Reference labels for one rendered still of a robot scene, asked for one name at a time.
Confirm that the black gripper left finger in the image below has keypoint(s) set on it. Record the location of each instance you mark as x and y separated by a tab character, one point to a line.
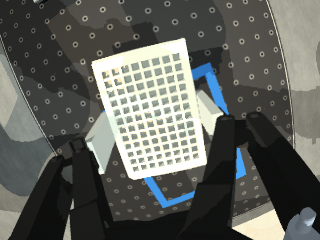
45	214

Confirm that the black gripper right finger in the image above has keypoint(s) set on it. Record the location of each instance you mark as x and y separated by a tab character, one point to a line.
292	187

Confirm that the blue tape outline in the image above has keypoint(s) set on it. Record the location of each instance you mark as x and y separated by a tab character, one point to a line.
206	70

